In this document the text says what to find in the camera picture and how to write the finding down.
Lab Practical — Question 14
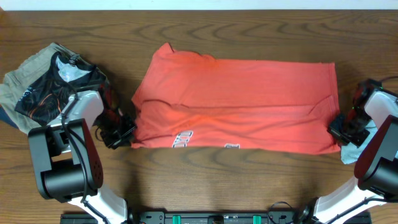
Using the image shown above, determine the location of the light blue t-shirt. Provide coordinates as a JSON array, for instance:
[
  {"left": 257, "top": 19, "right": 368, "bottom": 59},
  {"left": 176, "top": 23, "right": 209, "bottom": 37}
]
[{"left": 340, "top": 120, "right": 377, "bottom": 164}]

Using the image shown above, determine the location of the red t-shirt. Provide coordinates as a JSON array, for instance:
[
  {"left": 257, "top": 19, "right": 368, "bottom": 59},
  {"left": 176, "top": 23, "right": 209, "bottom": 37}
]
[{"left": 132, "top": 44, "right": 340, "bottom": 155}]

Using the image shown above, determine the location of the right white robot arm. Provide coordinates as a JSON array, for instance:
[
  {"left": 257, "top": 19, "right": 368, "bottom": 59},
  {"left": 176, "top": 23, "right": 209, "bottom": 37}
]
[{"left": 310, "top": 90, "right": 397, "bottom": 223}]

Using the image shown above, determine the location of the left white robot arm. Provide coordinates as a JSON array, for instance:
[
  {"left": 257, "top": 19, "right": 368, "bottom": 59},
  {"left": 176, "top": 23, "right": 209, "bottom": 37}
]
[{"left": 28, "top": 90, "right": 134, "bottom": 223}]

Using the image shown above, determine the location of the black orange patterned shirt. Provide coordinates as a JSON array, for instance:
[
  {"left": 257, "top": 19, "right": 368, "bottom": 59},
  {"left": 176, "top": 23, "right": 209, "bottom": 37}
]
[{"left": 14, "top": 52, "right": 106, "bottom": 126}]

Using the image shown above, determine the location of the navy folded garment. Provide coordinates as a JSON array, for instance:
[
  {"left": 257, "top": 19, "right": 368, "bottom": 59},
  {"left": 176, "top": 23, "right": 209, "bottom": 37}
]
[{"left": 0, "top": 106, "right": 18, "bottom": 128}]

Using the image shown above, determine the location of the khaki folded garment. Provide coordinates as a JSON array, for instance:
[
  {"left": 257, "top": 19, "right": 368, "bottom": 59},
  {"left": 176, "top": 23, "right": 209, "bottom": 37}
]
[{"left": 0, "top": 42, "right": 111, "bottom": 134}]

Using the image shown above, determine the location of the small black base cable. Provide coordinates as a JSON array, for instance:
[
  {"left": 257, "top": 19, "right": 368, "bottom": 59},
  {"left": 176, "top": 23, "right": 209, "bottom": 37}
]
[{"left": 267, "top": 201, "right": 295, "bottom": 224}]

